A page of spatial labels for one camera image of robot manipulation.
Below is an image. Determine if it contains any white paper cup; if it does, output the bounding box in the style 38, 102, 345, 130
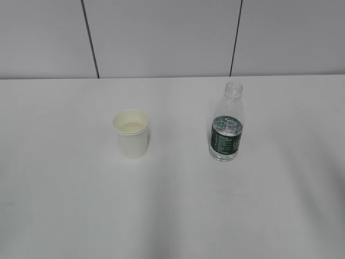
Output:
113, 109, 149, 159

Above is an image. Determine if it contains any clear water bottle green label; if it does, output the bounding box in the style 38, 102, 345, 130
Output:
209, 81, 244, 162

